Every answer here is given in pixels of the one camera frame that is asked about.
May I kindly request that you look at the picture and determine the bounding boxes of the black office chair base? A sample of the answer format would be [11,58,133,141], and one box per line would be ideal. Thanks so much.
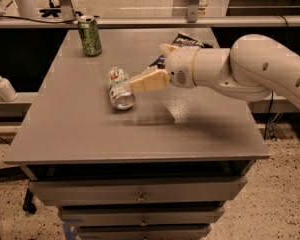
[40,0,61,18]

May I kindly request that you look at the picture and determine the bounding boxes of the blue chip bag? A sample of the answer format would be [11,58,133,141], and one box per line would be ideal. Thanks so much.
[150,32,212,69]

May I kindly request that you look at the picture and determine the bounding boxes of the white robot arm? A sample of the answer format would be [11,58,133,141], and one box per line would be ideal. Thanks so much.
[126,34,300,110]

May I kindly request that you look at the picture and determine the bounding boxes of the white spray bottle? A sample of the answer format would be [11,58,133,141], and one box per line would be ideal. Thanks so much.
[0,75,18,102]

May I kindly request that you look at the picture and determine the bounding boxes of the grey middle drawer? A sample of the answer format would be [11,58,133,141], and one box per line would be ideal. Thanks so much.
[59,206,224,226]

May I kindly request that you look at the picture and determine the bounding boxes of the green soda can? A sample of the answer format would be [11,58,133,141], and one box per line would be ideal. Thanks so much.
[77,15,102,57]

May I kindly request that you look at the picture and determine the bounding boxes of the grey bottom drawer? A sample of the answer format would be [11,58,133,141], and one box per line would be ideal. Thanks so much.
[78,224,211,240]

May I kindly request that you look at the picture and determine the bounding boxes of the grey metal rail frame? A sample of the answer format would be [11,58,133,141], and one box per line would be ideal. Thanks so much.
[0,0,300,28]

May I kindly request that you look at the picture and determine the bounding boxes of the black caster wheel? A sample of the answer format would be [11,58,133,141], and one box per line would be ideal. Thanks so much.
[22,190,37,214]

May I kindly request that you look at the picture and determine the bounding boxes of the grey drawer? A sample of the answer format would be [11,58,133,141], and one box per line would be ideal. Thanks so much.
[29,176,247,206]
[59,206,224,226]
[78,224,211,240]

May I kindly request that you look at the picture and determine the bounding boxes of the grey top drawer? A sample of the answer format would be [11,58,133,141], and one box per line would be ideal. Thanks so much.
[29,176,247,206]

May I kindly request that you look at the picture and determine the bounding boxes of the white 7up can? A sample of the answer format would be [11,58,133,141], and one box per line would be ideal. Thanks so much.
[107,67,135,110]

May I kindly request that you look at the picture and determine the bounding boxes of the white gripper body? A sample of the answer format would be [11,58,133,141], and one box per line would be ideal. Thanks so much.
[165,47,199,88]

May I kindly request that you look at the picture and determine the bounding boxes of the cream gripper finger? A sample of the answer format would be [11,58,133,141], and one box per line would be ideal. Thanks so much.
[129,69,170,93]
[159,44,179,57]

